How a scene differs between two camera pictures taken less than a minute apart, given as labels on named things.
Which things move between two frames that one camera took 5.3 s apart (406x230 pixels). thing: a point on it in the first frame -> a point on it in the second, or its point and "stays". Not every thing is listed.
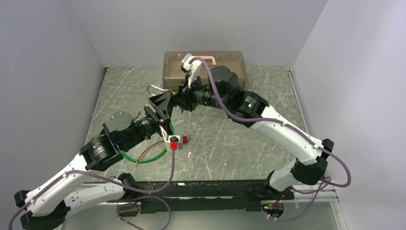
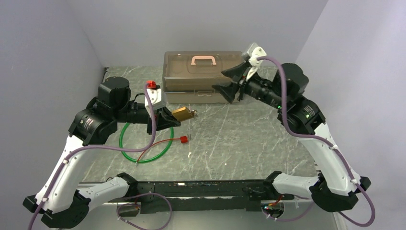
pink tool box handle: [207, 57] stays
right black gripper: [184, 96] -> [238, 74]
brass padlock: [165, 90] -> [183, 114]
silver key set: [188, 109] -> [194, 111]
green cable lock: [152, 159] stays
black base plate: [203, 196] stays
